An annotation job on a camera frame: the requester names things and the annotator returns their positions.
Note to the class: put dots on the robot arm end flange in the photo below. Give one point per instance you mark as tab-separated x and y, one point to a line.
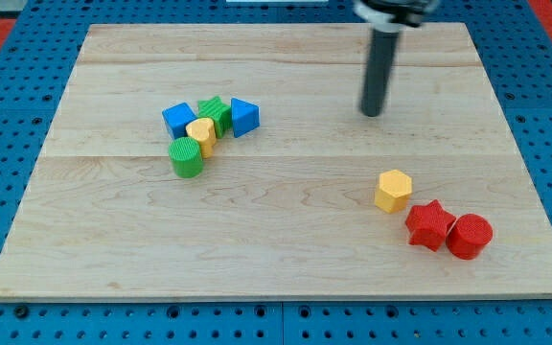
391	16

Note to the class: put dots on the yellow hexagon block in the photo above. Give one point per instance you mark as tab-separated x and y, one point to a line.
393	190

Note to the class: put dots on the blue triangle block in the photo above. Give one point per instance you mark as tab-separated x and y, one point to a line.
245	116

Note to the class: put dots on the green star block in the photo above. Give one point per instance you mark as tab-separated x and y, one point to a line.
218	111

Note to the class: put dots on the yellow heart block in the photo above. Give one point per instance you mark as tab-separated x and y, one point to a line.
203	131

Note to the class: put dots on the light wooden board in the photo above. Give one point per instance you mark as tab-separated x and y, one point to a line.
285	212

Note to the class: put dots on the green cylinder block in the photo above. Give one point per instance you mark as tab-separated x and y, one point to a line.
185	154

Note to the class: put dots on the blue cube block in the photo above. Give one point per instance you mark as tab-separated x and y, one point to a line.
176	119

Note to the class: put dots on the red star block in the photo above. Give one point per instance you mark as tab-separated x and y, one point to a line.
428	225

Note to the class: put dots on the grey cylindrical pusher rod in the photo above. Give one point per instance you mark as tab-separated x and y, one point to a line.
381	51

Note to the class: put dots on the red cylinder block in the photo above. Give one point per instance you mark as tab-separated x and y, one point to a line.
469	236

